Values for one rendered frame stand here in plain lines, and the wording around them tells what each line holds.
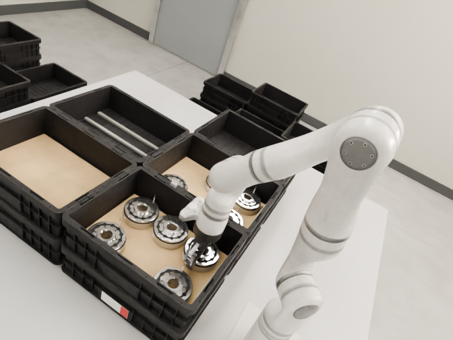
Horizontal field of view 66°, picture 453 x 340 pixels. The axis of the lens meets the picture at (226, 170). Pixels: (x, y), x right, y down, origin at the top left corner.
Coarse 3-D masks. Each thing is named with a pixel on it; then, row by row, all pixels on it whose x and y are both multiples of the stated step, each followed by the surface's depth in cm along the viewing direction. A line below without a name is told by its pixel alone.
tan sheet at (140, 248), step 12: (120, 204) 105; (108, 216) 101; (120, 216) 102; (132, 228) 100; (132, 240) 97; (144, 240) 98; (132, 252) 94; (144, 252) 95; (156, 252) 96; (168, 252) 97; (180, 252) 98; (144, 264) 92; (156, 264) 93; (168, 264) 94; (180, 264) 95; (216, 264) 99; (192, 276) 94; (204, 276) 95; (192, 300) 88
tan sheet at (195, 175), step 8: (184, 160) 132; (176, 168) 127; (184, 168) 128; (192, 168) 130; (200, 168) 131; (184, 176) 125; (192, 176) 126; (200, 176) 127; (192, 184) 123; (200, 184) 124; (192, 192) 119; (200, 192) 121; (248, 216) 119; (256, 216) 120; (248, 224) 116
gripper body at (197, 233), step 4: (196, 228) 86; (196, 232) 86; (200, 232) 85; (196, 236) 87; (200, 236) 86; (204, 236) 85; (208, 236) 85; (212, 236) 85; (216, 236) 86; (220, 236) 88; (196, 240) 87; (200, 240) 86; (204, 240) 86; (208, 240) 86; (212, 240) 86; (216, 240) 87; (200, 244) 87; (204, 244) 89; (200, 248) 88
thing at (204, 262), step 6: (192, 240) 100; (186, 246) 97; (210, 246) 99; (216, 246) 100; (216, 252) 98; (198, 258) 95; (204, 258) 96; (210, 258) 97; (216, 258) 97; (198, 264) 94; (204, 264) 94; (210, 264) 95
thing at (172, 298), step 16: (128, 176) 101; (96, 192) 93; (176, 192) 103; (80, 208) 88; (64, 224) 84; (96, 240) 82; (240, 240) 95; (112, 256) 80; (128, 272) 80; (144, 272) 79; (160, 288) 77; (208, 288) 81; (176, 304) 76; (192, 304) 76
